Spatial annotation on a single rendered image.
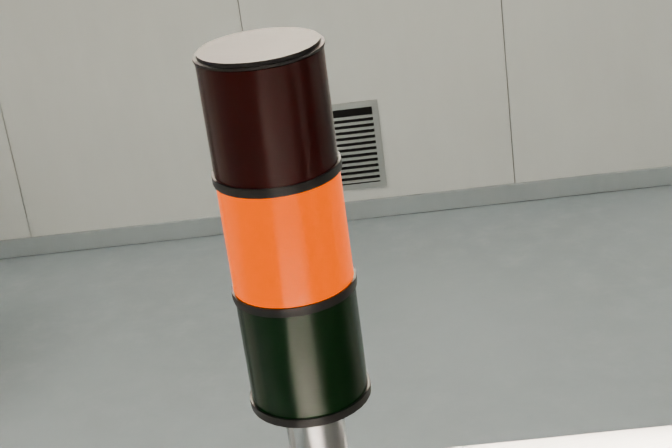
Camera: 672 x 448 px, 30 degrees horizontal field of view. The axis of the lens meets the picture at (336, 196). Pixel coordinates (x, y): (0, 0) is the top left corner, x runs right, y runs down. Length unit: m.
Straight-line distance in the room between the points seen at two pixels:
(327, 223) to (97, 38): 5.61
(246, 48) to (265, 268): 0.08
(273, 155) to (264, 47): 0.04
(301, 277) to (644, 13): 5.64
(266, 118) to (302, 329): 0.09
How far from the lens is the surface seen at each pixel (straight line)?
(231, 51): 0.47
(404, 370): 4.90
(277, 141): 0.46
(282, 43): 0.47
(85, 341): 5.54
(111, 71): 6.11
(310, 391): 0.50
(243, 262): 0.48
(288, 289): 0.48
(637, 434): 0.67
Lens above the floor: 2.47
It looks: 22 degrees down
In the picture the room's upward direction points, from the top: 8 degrees counter-clockwise
